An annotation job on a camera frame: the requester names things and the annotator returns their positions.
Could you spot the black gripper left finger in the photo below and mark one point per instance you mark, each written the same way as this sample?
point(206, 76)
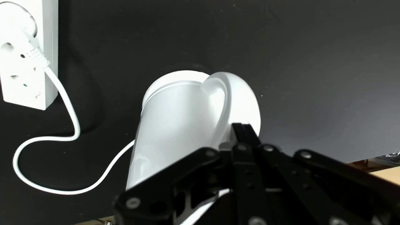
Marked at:
point(179, 192)

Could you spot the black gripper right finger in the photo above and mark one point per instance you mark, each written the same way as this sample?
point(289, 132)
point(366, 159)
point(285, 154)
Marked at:
point(316, 192)

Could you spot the white cup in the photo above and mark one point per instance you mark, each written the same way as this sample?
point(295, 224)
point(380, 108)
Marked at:
point(175, 126)

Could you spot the white power strip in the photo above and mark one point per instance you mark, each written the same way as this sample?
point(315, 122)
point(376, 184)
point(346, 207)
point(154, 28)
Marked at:
point(50, 26)

